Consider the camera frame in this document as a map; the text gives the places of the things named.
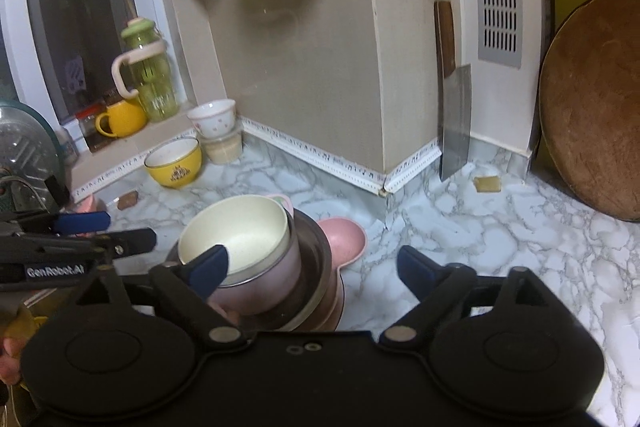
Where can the pink bear-shaped plate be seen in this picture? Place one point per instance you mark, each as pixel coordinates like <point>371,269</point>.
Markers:
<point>345,237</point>

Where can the pink steel-lined cup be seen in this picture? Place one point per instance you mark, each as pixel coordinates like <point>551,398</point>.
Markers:
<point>285,277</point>

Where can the clear plastic container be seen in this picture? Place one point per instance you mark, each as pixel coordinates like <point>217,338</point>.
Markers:
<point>222,149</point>

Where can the round wooden cutting board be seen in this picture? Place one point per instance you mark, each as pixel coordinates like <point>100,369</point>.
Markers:
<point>595,107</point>

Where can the yellow bowl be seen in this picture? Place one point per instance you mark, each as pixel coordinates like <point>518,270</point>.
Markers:
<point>172,167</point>

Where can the white patterned edge trim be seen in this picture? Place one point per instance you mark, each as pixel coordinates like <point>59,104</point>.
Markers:
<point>320,157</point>

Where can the white dotted bowl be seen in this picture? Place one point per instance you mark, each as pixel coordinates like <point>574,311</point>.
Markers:
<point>212,117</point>

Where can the small glass jar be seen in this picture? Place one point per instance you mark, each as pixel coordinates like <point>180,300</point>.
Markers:
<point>92,124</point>

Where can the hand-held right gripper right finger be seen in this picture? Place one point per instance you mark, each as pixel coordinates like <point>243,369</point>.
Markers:
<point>417,274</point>

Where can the window with white frame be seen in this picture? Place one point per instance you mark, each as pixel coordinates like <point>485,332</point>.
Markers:
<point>75,7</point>

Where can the small pink object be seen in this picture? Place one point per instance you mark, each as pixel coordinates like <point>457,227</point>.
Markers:
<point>87,205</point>

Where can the small brown block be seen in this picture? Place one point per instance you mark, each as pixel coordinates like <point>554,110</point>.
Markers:
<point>127,202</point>

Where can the person's left hand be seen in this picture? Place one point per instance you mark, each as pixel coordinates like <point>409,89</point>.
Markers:
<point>10,354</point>

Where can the small beige block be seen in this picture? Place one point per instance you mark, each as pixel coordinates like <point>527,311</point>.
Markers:
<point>487,183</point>

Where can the stainless steel bowl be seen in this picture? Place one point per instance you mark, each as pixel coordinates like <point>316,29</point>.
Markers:
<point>317,257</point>

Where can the green water bottle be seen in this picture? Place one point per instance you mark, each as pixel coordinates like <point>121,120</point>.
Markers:
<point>150,72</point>

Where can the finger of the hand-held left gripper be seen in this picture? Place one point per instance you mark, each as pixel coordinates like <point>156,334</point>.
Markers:
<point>82,222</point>
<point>132,241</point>

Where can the yellow mug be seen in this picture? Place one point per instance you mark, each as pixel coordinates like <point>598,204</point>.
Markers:
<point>122,117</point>

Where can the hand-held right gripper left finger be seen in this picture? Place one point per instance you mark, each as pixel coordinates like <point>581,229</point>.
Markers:
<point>210,272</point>

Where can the cream bowl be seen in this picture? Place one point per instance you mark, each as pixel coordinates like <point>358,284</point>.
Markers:
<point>235,232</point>

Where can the clear dome lid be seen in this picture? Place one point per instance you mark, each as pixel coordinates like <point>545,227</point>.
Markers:
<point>25,142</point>

